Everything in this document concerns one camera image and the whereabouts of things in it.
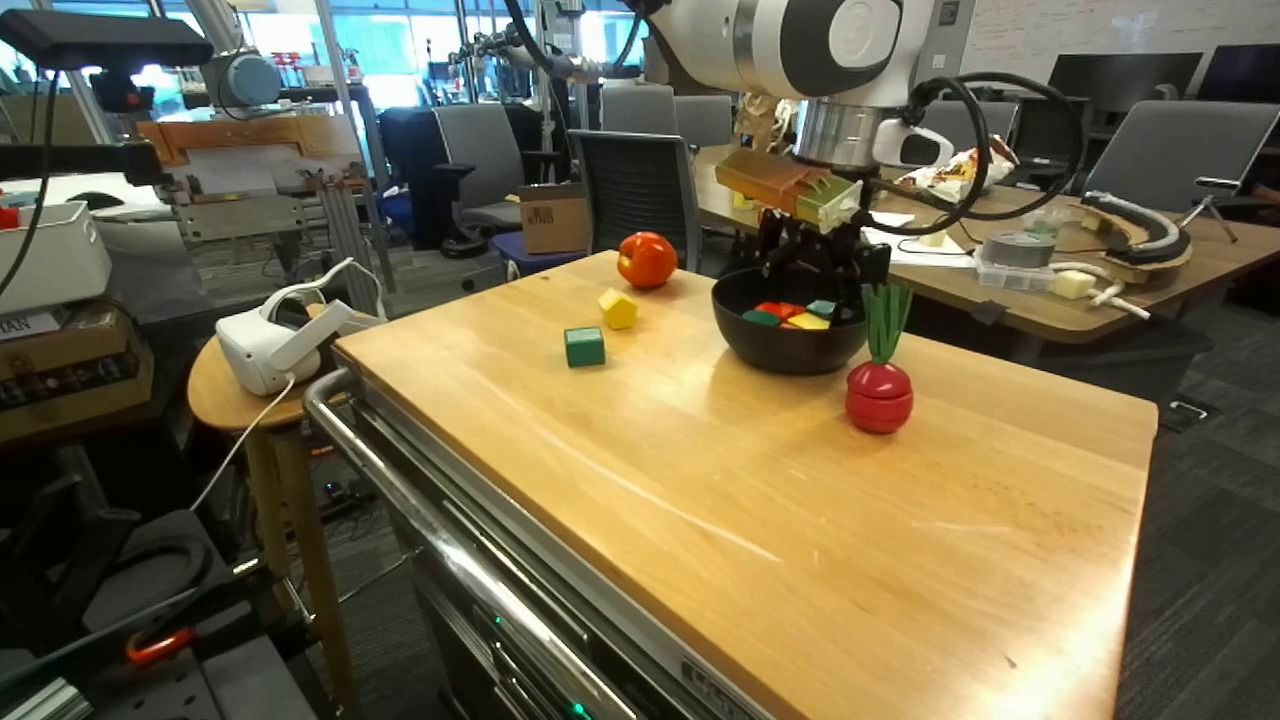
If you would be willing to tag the white VR headset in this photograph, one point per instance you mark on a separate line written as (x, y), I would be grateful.
(283, 336)

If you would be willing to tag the wrist camera with wood mount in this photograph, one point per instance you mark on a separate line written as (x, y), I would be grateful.
(795, 189)

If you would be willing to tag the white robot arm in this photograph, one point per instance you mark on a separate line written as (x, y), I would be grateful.
(863, 75)

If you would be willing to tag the yellow block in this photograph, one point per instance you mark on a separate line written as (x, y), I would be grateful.
(617, 308)
(804, 321)

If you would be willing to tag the orange red toy apple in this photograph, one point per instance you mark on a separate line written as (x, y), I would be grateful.
(646, 262)

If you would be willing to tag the grey office chair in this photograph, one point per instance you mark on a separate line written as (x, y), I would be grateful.
(1173, 152)

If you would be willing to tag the red toy radish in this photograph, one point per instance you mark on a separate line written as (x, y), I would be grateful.
(878, 394)

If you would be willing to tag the small teal block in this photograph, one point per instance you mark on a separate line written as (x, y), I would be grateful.
(759, 319)

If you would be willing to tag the wooden office desk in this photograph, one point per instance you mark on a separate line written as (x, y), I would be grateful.
(1083, 292)

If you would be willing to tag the steel tool cart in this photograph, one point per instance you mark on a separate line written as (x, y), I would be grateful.
(970, 566)

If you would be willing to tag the black bowl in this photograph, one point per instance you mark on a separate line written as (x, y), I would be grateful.
(779, 350)

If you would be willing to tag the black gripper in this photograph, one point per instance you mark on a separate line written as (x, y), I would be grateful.
(784, 240)

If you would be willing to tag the large teal block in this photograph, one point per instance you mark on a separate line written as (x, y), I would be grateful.
(584, 347)

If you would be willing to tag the round wooden stool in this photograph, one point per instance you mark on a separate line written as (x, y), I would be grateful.
(290, 531)

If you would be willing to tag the orange block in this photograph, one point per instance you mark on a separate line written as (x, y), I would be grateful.
(779, 308)

